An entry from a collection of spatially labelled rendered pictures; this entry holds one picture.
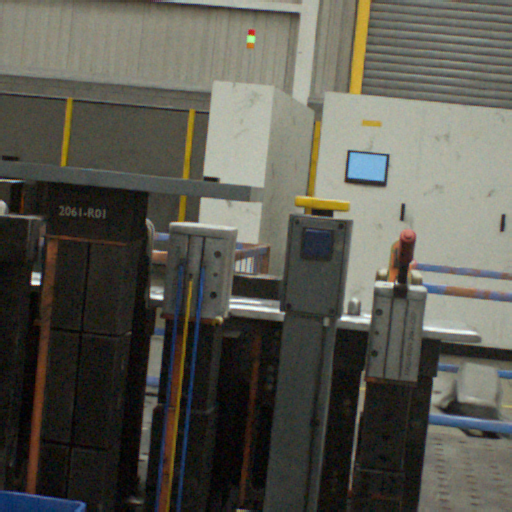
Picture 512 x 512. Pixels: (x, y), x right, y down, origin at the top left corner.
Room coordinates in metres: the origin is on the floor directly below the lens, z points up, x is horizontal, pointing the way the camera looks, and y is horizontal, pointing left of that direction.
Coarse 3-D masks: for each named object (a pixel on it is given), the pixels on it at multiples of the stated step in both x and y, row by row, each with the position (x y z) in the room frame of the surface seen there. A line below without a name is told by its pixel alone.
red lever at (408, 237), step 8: (408, 232) 1.35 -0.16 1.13; (400, 240) 1.36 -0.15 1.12; (408, 240) 1.35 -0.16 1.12; (400, 248) 1.37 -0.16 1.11; (408, 248) 1.36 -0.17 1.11; (400, 256) 1.38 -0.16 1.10; (408, 256) 1.38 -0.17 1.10; (400, 264) 1.41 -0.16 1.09; (408, 264) 1.40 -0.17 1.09; (400, 272) 1.42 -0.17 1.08; (400, 280) 1.44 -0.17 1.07; (408, 280) 1.45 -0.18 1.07; (400, 288) 1.44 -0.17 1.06; (408, 288) 1.45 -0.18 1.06; (400, 296) 1.46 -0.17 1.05
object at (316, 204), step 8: (296, 200) 1.32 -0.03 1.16; (304, 200) 1.32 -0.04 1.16; (312, 200) 1.32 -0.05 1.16; (320, 200) 1.32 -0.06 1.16; (328, 200) 1.32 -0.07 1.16; (336, 200) 1.32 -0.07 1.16; (312, 208) 1.33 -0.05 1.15; (320, 208) 1.32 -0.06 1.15; (328, 208) 1.32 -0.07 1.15; (336, 208) 1.32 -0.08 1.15; (344, 208) 1.31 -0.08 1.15; (320, 216) 1.33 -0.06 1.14; (328, 216) 1.34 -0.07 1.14
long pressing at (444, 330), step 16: (32, 288) 1.63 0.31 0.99; (160, 288) 1.76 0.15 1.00; (160, 304) 1.61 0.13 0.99; (240, 304) 1.61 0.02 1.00; (256, 304) 1.68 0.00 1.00; (272, 304) 1.70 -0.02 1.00; (272, 320) 1.59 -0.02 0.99; (352, 320) 1.58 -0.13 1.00; (368, 320) 1.58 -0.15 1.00; (432, 320) 1.71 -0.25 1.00; (448, 320) 1.73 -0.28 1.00; (432, 336) 1.57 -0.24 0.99; (448, 336) 1.57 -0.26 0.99; (464, 336) 1.57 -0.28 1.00; (480, 336) 1.59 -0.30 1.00
